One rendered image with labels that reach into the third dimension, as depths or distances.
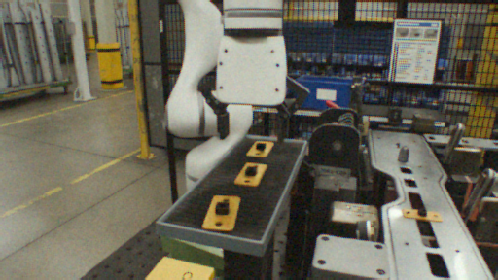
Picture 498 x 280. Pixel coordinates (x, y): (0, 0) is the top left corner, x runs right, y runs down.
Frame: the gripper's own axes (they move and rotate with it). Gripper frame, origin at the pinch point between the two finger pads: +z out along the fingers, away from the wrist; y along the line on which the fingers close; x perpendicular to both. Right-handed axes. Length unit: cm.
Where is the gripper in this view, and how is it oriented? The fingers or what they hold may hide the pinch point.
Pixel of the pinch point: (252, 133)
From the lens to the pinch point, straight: 52.7
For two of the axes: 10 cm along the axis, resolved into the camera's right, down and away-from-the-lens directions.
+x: 2.5, -3.1, 9.2
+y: 9.7, 0.8, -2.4
